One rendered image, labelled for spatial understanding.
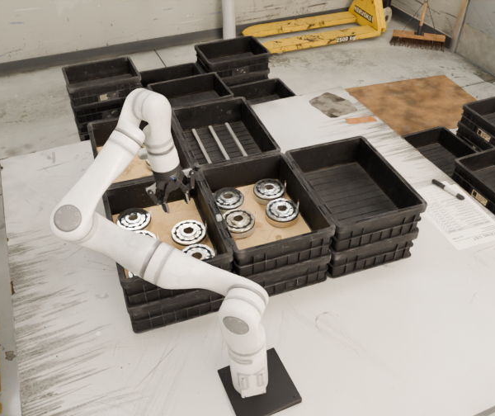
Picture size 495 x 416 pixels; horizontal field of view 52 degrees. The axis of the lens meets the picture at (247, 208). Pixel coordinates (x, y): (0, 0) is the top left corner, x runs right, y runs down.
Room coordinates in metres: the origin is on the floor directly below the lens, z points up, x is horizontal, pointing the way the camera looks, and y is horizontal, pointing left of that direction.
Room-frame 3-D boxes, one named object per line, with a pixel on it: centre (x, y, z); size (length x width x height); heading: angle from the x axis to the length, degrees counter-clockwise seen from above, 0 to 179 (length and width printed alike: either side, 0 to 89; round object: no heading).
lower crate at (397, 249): (1.25, -0.33, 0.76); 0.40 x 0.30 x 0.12; 19
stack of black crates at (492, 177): (1.84, -1.20, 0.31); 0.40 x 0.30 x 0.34; 23
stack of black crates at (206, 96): (2.45, 0.31, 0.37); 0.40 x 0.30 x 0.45; 113
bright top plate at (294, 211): (1.17, -0.11, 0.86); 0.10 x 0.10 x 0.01
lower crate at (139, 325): (1.05, 0.24, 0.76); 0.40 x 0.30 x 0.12; 19
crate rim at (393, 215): (1.25, -0.33, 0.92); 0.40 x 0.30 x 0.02; 19
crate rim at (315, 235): (1.15, -0.04, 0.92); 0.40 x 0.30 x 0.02; 19
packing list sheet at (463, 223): (1.33, -0.74, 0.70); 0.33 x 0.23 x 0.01; 23
